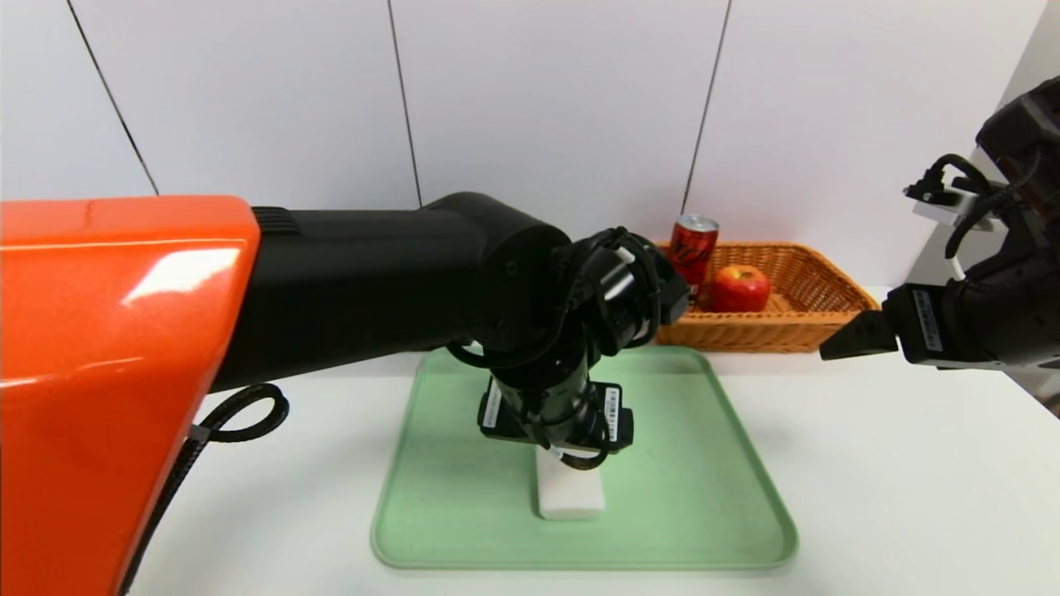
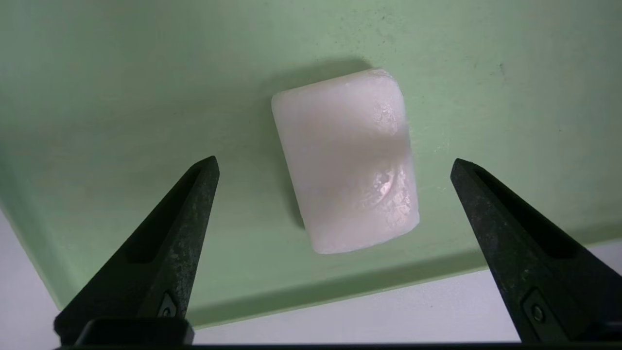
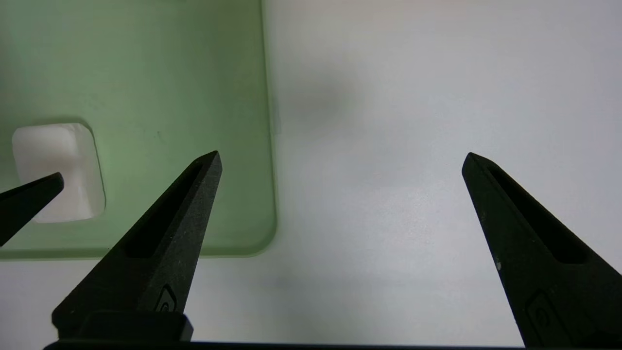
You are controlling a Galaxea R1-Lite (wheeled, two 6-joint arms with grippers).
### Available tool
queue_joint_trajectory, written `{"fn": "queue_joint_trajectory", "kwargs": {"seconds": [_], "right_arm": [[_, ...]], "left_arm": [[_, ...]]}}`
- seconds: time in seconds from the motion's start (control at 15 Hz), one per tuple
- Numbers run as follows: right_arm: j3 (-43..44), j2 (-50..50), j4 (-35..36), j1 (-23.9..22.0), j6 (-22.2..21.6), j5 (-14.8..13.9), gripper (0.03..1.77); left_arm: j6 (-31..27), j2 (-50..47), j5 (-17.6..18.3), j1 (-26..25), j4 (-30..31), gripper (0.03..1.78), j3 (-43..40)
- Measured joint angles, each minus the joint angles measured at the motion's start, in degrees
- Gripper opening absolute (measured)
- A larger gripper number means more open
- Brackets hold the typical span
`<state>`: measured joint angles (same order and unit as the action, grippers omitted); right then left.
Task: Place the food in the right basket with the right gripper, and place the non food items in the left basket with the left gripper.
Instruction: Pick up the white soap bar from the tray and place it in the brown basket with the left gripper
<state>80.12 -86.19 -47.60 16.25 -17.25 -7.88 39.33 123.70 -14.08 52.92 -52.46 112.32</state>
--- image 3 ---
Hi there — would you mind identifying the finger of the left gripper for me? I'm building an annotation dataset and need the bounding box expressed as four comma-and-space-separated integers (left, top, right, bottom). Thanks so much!
0, 172, 65, 247

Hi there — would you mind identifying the light green plastic tray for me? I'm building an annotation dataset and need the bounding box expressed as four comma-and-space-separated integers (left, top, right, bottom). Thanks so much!
0, 0, 278, 260

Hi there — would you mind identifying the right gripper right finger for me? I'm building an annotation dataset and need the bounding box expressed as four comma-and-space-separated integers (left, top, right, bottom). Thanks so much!
461, 152, 622, 349

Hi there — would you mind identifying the white soap bar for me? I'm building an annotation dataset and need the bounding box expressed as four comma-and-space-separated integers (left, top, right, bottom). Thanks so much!
12, 122, 106, 225

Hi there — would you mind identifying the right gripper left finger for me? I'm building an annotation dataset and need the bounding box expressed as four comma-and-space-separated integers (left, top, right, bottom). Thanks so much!
51, 150, 224, 342

